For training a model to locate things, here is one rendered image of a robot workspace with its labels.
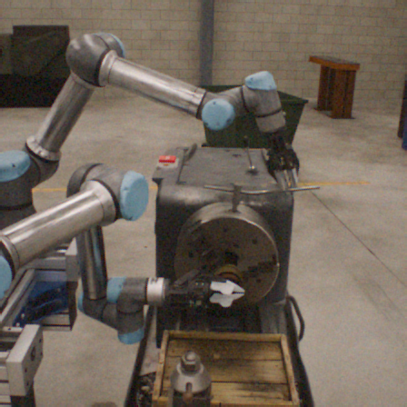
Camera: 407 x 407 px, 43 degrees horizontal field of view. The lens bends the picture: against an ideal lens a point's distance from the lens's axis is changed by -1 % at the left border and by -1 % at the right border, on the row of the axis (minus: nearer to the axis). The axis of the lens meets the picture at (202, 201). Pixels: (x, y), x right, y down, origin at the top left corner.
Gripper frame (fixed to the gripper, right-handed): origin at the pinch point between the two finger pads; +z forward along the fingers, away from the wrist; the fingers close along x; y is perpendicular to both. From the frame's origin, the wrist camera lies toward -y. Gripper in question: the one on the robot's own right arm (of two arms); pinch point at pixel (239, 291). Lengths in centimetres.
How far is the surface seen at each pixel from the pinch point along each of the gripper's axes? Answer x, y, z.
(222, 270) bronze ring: 3.7, -4.5, -4.8
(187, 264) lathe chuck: -0.4, -14.9, -15.1
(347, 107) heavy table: -92, -827, 226
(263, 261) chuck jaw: 3.4, -11.5, 7.0
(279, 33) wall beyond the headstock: 27, -1046, 115
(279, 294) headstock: -18.9, -30.7, 15.4
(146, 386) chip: -51, -19, -29
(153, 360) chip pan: -54, -38, -29
